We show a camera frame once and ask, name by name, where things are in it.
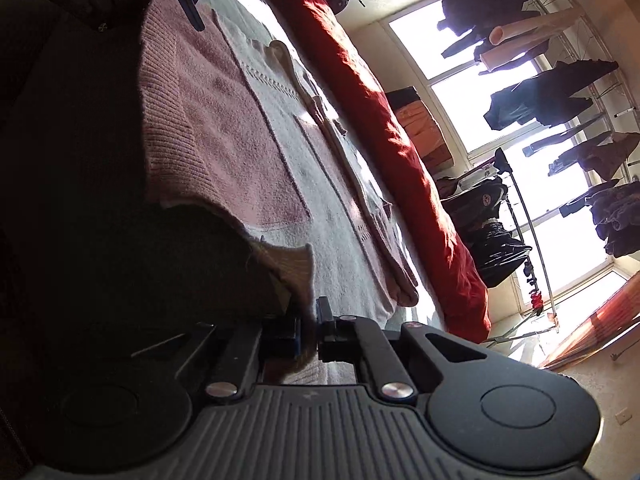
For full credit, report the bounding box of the pink and white sweater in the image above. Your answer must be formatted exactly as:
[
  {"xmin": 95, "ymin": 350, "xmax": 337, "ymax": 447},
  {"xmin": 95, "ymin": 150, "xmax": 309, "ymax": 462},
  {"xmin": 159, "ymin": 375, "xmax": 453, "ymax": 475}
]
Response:
[{"xmin": 138, "ymin": 0, "xmax": 419, "ymax": 328}]

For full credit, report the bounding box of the metal clothes rack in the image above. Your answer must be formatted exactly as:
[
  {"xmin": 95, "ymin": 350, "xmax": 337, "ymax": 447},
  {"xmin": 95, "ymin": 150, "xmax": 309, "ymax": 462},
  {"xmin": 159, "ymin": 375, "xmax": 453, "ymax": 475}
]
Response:
[{"xmin": 436, "ymin": 148, "xmax": 559, "ymax": 349}]

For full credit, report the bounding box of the green plaid bed blanket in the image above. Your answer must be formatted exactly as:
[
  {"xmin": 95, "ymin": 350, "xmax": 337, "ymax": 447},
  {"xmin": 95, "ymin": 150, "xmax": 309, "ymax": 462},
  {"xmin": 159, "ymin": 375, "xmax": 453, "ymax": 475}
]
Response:
[{"xmin": 139, "ymin": 0, "xmax": 440, "ymax": 330}]

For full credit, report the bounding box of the red duvet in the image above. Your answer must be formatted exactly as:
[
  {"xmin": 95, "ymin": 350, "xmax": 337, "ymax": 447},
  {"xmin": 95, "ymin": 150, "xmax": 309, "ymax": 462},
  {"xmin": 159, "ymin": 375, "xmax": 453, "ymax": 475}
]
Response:
[{"xmin": 257, "ymin": 0, "xmax": 493, "ymax": 345}]

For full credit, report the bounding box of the black hanging jacket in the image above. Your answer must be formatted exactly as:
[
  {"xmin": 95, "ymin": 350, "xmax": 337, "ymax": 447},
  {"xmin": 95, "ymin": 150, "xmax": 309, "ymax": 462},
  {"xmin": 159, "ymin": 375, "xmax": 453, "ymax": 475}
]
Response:
[{"xmin": 468, "ymin": 221, "xmax": 532, "ymax": 288}]

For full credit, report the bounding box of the black jacket with patch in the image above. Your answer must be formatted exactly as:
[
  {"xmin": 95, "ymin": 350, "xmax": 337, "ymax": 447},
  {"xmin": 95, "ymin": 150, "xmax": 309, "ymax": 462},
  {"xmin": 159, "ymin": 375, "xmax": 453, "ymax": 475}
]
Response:
[{"xmin": 442, "ymin": 177, "xmax": 508, "ymax": 232}]

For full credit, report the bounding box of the orange hanging cloth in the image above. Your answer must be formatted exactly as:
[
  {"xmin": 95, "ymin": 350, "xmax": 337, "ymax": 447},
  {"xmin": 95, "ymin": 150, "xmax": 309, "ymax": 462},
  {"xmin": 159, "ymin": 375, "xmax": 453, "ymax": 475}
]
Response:
[{"xmin": 386, "ymin": 87, "xmax": 454, "ymax": 174}]

